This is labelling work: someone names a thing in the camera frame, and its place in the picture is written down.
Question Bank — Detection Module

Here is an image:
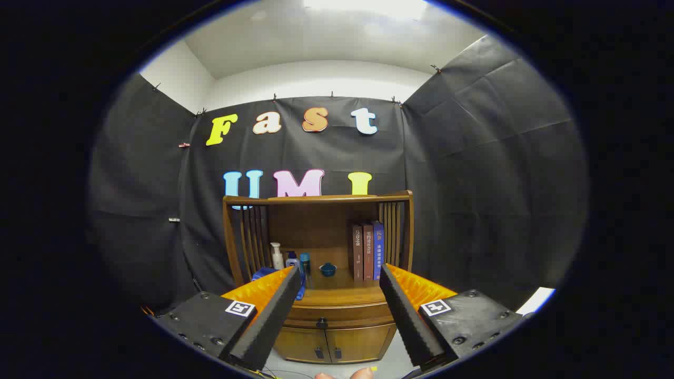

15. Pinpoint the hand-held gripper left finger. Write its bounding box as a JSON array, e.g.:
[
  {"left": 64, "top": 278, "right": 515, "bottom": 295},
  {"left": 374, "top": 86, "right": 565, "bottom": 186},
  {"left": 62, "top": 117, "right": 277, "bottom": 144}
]
[{"left": 156, "top": 265, "right": 302, "bottom": 372}]

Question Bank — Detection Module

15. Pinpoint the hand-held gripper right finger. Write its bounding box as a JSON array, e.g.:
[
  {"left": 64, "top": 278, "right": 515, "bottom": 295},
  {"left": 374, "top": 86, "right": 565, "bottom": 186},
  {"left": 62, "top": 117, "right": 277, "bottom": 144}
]
[{"left": 379, "top": 262, "right": 529, "bottom": 369}]

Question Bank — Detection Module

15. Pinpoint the wooden drawer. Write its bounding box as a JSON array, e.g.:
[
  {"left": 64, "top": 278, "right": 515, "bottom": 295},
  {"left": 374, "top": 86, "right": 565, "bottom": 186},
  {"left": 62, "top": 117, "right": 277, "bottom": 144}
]
[{"left": 282, "top": 301, "right": 397, "bottom": 331}]

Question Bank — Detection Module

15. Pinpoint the wooden countertop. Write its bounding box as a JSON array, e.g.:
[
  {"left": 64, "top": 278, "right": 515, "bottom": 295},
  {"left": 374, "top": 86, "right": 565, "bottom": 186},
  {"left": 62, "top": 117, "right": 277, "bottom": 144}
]
[{"left": 247, "top": 266, "right": 393, "bottom": 308}]

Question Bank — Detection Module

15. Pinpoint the wooden cabinet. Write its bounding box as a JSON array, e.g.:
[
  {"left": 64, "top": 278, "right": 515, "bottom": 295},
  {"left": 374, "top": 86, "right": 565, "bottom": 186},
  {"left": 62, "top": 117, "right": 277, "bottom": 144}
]
[{"left": 222, "top": 191, "right": 414, "bottom": 365}]

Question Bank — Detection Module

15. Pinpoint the blue folded towel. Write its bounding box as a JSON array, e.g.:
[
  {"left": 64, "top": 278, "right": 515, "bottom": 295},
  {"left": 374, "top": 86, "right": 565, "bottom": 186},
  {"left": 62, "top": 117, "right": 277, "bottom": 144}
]
[{"left": 251, "top": 266, "right": 307, "bottom": 302}]

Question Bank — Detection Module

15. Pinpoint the blue book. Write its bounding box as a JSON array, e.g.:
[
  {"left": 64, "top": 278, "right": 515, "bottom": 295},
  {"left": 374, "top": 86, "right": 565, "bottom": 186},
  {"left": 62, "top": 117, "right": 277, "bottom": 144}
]
[{"left": 372, "top": 221, "right": 385, "bottom": 281}]

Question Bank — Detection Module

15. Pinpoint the reddish brown book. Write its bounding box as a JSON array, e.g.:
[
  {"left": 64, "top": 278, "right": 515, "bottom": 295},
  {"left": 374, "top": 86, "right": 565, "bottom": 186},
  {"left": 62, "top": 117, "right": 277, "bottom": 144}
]
[{"left": 362, "top": 223, "right": 375, "bottom": 281}]

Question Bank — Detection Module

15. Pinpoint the dark brown book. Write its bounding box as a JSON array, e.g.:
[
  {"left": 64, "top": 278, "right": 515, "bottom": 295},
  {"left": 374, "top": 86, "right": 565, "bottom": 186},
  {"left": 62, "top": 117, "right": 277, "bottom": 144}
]
[{"left": 352, "top": 224, "right": 365, "bottom": 282}]

